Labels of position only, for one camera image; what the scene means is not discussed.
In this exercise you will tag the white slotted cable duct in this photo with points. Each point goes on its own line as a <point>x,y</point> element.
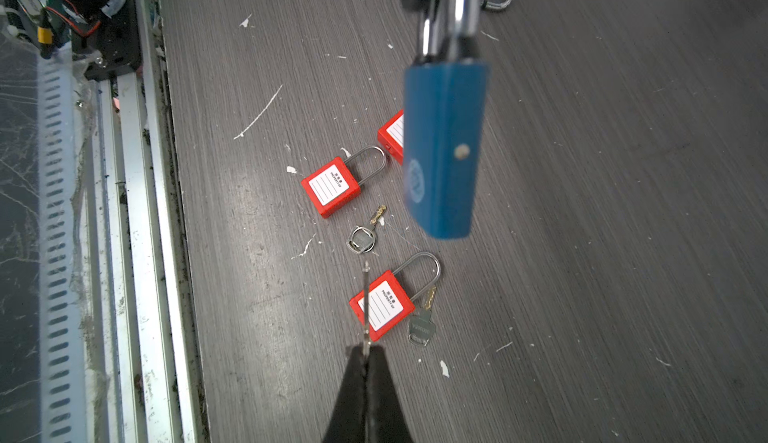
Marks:
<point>62,386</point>

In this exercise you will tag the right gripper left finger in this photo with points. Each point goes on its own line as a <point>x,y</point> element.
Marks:
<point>349,416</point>

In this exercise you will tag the silver key by red padlock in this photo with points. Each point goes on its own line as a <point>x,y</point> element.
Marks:
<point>421,326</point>

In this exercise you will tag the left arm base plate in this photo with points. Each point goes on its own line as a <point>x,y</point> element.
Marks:
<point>114,49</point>

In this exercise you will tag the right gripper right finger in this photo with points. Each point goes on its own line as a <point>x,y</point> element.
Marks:
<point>384,420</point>

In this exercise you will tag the red padlock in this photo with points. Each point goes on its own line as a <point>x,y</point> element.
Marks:
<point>391,136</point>
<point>385,303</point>
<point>334,185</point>

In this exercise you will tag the loose silver key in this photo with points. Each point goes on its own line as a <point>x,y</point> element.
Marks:
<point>363,238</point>

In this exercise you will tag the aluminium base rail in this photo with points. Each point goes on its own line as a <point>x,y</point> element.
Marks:
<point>142,310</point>

